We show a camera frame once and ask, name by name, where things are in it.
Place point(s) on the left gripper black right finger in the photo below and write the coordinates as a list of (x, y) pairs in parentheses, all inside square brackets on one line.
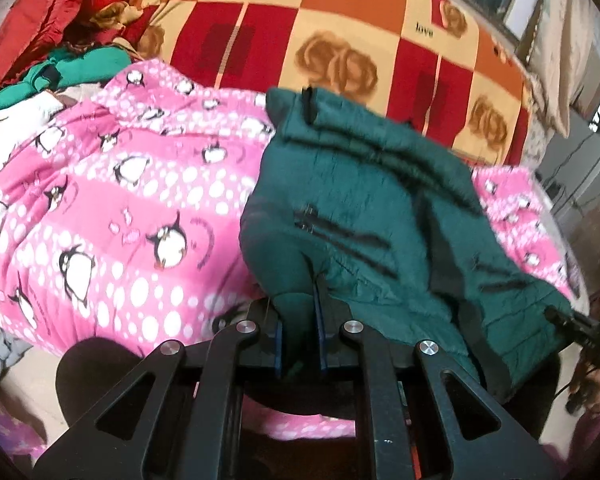
[(417, 413)]

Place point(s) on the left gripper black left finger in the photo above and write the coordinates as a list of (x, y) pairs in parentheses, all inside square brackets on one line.
[(176, 415)]

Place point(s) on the dark green puffer jacket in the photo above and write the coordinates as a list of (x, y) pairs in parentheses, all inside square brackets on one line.
[(394, 227)]

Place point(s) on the red crumpled clothes pile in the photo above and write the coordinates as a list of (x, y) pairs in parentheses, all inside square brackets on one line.
[(31, 29)]

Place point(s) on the grey cabinet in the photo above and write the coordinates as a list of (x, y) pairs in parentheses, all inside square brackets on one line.
[(570, 172)]

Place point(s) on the pink penguin quilt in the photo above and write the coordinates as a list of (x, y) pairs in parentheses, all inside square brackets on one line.
[(120, 219)]

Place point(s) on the beige curtain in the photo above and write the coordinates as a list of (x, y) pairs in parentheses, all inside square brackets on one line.
[(564, 61)]

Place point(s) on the white fuzzy garment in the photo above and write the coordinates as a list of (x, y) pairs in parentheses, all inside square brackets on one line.
[(22, 120)]

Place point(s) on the teal green garment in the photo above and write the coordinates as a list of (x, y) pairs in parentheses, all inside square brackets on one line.
[(63, 69)]

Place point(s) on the red orange rose blanket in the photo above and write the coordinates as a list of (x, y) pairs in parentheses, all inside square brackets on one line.
[(428, 63)]

